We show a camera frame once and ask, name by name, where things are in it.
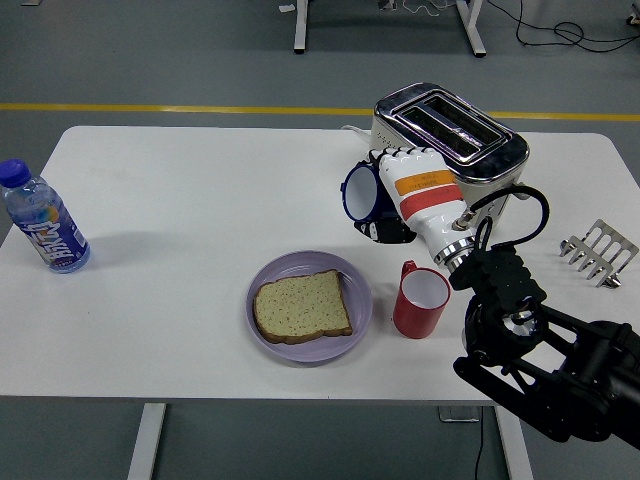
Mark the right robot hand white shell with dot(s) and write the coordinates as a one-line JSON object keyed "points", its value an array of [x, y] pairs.
{"points": [[425, 195]]}

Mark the blue enamel cup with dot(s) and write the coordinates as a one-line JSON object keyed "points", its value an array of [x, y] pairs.
{"points": [[362, 190]]}

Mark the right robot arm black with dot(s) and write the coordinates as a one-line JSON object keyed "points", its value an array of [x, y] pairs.
{"points": [[500, 280]]}

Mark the red enamel cup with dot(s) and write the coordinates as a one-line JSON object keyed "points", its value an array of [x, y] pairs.
{"points": [[415, 320]]}

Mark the slice of bread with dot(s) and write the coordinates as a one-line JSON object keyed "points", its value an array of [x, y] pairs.
{"points": [[300, 307]]}

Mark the cream and chrome toaster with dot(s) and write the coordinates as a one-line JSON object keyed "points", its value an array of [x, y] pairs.
{"points": [[505, 150]]}

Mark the purple round plate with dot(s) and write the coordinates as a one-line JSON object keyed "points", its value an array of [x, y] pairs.
{"points": [[300, 262]]}

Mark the white background table leg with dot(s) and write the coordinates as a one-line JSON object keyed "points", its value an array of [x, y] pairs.
{"points": [[472, 30], [301, 25]]}

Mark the metal toast rack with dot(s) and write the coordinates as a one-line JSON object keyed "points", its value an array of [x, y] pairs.
{"points": [[595, 250]]}

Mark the grey box under table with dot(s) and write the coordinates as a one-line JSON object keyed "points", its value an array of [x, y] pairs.
{"points": [[457, 414]]}

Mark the white paper scrap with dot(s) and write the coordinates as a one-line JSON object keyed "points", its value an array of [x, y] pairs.
{"points": [[286, 8]]}

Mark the dark object with wheel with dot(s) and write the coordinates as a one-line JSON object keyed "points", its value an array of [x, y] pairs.
{"points": [[634, 19]]}

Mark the water bottle blue cap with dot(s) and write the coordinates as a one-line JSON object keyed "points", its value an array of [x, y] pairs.
{"points": [[50, 235]]}

